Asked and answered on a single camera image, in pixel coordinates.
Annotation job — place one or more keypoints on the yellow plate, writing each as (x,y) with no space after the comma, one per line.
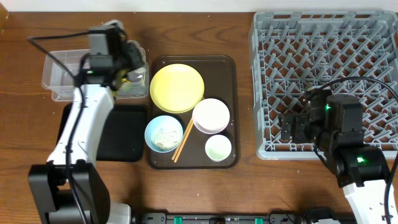
(177,88)

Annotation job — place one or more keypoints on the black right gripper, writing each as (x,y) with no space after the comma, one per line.
(300,121)

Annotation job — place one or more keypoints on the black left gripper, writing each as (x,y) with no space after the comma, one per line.
(130,50)

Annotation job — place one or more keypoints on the white tissue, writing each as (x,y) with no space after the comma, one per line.
(136,75)

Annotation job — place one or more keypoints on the yellow green wrapper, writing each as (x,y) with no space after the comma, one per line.
(128,88)

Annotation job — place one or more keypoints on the black waste tray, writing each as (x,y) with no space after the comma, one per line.
(111,135)

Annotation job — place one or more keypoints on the clear plastic bin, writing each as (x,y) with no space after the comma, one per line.
(57,80)

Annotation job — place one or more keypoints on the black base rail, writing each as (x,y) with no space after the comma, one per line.
(275,216)

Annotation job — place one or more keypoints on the light blue bowl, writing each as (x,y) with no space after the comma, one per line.
(163,121)

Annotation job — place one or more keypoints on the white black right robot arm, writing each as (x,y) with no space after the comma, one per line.
(334,125)

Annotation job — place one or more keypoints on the pink bowl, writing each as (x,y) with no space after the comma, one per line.
(211,116)

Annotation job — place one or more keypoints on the grey dishwasher rack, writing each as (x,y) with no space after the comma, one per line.
(353,52)

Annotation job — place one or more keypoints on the white green cup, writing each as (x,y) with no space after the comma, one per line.
(218,148)

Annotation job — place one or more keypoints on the rice leftovers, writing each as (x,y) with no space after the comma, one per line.
(165,139)

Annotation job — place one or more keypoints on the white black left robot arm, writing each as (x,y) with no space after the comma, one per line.
(68,188)

